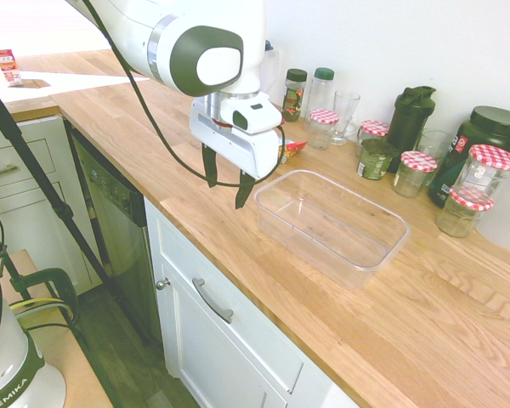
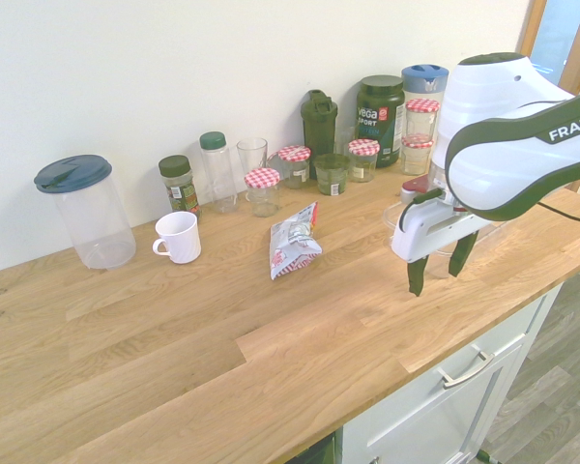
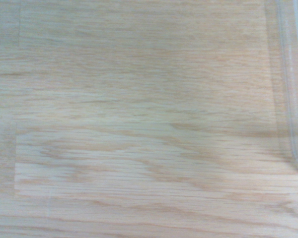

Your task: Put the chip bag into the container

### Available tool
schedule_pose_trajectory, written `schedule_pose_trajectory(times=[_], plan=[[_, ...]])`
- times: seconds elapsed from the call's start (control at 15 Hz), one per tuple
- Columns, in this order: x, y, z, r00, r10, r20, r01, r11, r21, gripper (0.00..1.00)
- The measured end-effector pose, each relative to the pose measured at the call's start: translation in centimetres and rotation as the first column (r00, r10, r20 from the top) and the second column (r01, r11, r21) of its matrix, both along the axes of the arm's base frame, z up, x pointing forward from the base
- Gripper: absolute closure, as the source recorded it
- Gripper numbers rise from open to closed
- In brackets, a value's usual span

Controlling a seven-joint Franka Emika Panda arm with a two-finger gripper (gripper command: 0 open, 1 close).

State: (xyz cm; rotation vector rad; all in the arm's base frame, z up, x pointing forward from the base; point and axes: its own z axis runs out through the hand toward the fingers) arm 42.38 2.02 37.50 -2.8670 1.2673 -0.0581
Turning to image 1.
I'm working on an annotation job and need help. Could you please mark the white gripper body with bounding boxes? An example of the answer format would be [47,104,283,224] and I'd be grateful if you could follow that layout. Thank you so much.
[190,98,281,180]

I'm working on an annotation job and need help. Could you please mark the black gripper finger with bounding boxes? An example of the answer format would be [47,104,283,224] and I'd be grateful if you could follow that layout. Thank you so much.
[201,143,219,189]
[234,169,258,211]

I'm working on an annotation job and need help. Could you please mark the red striped chip bag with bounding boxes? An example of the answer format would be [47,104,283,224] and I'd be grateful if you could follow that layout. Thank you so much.
[276,139,309,165]

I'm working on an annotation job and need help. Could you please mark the clear plastic rectangular container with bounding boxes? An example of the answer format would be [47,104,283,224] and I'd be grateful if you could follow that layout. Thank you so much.
[253,168,411,291]

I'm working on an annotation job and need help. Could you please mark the spice jar black lid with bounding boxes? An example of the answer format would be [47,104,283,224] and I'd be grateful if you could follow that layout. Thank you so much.
[281,68,309,123]

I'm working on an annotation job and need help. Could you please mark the clear pitcher blue lid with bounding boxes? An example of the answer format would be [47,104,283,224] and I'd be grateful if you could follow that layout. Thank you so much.
[260,39,282,107]

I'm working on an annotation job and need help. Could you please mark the glass jar red checked lid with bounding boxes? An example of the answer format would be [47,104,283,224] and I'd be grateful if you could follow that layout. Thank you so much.
[355,120,391,158]
[391,150,439,199]
[434,185,495,239]
[306,109,339,150]

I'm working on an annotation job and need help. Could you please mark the clear bottle green lid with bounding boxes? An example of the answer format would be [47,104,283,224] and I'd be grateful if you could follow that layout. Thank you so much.
[304,66,336,128]

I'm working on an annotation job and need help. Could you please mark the stainless steel dishwasher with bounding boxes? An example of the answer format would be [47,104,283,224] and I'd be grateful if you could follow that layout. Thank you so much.
[65,120,165,343]

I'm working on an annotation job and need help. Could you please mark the tall clear glass mug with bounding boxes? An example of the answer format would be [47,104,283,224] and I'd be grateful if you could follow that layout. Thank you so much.
[329,90,361,147]

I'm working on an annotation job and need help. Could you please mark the green cup foil lid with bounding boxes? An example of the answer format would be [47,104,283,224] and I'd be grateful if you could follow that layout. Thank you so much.
[356,139,400,182]

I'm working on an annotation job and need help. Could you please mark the white drawer front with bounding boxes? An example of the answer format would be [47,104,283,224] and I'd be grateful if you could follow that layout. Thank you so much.
[149,212,305,394]

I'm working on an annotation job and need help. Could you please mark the black tripod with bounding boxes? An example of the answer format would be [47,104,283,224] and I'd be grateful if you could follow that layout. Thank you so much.
[0,72,153,346]

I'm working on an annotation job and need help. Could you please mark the black shaker bottle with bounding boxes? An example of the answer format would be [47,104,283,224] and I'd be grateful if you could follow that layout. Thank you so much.
[385,86,437,174]

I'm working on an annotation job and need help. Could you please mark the white cabinet door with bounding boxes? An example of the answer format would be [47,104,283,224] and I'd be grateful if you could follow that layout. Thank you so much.
[161,263,291,408]

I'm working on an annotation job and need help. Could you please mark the white drawer cabinet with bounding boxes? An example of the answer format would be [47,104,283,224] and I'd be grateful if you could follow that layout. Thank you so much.
[0,113,104,297]

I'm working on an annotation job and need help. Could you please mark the red and white carton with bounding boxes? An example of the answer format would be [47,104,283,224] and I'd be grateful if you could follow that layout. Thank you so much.
[0,48,25,88]

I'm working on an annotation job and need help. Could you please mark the large jar red checked lid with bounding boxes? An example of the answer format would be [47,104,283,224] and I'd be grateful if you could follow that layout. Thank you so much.
[451,144,510,206]

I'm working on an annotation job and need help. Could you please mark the black protein powder tub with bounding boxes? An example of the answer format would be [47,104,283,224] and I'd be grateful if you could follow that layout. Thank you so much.
[427,105,510,210]

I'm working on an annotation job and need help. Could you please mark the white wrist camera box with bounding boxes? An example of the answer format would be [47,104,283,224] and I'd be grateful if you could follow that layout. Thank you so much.
[219,93,284,135]

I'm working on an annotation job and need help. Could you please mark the silver bar drawer handle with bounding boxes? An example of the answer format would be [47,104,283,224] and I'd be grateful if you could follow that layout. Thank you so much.
[191,277,235,325]

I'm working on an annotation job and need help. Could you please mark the yellow cable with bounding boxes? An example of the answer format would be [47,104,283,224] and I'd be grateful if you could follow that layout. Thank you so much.
[8,296,76,320]

